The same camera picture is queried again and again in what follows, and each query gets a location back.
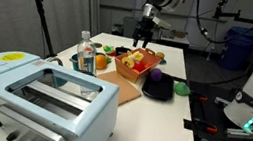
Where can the blue trash bin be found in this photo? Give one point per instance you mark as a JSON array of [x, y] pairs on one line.
[[239, 47]]

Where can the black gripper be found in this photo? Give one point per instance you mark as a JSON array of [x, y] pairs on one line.
[[144, 27]]

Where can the red plush apple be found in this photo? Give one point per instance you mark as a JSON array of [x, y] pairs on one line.
[[138, 67]]

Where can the green and red plush toy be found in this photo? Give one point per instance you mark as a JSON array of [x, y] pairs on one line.
[[108, 49]]

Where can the grey toy can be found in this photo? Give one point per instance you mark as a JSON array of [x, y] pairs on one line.
[[98, 45]]

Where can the silver metal rail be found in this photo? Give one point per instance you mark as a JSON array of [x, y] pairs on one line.
[[245, 133]]

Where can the light blue toaster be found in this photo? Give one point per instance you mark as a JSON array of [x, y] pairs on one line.
[[58, 117]]

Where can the black bowl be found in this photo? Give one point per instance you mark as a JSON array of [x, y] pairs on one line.
[[122, 50]]

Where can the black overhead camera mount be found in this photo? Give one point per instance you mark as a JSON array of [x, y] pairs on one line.
[[228, 10]]

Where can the teal toy plate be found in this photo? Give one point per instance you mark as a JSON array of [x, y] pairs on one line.
[[163, 62]]

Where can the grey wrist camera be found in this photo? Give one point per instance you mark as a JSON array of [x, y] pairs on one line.
[[161, 22]]

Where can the brown cutting board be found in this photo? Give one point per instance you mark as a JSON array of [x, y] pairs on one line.
[[124, 87]]

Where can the black rectangular tray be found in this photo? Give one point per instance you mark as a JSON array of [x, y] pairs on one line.
[[159, 89]]

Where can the toy burger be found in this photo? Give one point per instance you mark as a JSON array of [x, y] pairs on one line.
[[159, 55]]

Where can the black tripod stand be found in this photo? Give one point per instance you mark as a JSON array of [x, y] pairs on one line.
[[44, 24]]

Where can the purple plush fruit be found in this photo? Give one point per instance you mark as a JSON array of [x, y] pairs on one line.
[[156, 74]]

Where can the clear plastic water bottle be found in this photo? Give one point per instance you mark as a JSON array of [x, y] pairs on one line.
[[86, 56]]

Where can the small cardboard box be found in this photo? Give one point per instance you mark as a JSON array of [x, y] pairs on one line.
[[179, 33]]

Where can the grey bin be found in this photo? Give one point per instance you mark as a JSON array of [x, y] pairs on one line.
[[129, 26]]

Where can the teal cup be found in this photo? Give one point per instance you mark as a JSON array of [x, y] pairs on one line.
[[74, 62]]

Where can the red food basket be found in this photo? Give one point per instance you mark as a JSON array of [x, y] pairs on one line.
[[132, 73]]

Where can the orange plush fruit with leaf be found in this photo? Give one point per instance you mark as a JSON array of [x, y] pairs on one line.
[[100, 62]]

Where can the green plush fruit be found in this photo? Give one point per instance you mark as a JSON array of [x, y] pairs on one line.
[[182, 89]]

